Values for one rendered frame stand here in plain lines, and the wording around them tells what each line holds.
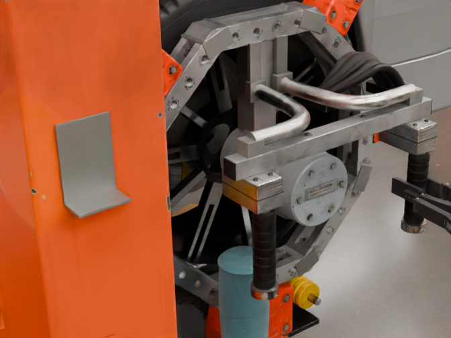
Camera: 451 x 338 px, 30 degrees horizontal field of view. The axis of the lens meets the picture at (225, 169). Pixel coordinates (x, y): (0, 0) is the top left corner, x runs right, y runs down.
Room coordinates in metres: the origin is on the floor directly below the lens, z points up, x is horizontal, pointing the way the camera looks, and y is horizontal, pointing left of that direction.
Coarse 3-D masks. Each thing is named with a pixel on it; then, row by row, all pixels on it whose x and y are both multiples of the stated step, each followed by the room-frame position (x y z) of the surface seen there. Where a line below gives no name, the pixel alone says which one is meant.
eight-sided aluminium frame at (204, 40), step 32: (192, 32) 1.35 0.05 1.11; (224, 32) 1.33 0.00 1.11; (256, 32) 1.38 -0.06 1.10; (288, 32) 1.41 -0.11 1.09; (320, 32) 1.45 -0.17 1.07; (192, 64) 1.30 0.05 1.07; (352, 160) 1.53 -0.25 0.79; (352, 192) 1.53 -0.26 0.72; (320, 224) 1.48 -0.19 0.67; (288, 256) 1.46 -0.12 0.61; (192, 288) 1.28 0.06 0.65
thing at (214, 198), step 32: (224, 64) 1.46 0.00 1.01; (288, 64) 1.67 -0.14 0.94; (320, 64) 1.57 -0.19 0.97; (224, 96) 1.46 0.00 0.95; (288, 96) 1.55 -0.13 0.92; (192, 128) 1.46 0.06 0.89; (192, 160) 1.42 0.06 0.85; (192, 224) 1.43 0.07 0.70; (224, 224) 1.58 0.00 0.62; (288, 224) 1.53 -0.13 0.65; (192, 256) 1.42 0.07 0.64
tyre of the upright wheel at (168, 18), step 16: (160, 0) 1.40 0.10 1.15; (176, 0) 1.39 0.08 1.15; (192, 0) 1.40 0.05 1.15; (208, 0) 1.42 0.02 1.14; (224, 0) 1.44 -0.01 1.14; (240, 0) 1.46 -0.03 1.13; (256, 0) 1.48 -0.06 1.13; (272, 0) 1.50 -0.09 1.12; (288, 0) 1.52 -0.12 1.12; (160, 16) 1.37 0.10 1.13; (176, 16) 1.38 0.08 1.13; (192, 16) 1.40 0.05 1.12; (208, 16) 1.42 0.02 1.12; (176, 32) 1.38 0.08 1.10; (288, 240) 1.53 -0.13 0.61; (208, 272) 1.41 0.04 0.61; (176, 288) 1.36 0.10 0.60
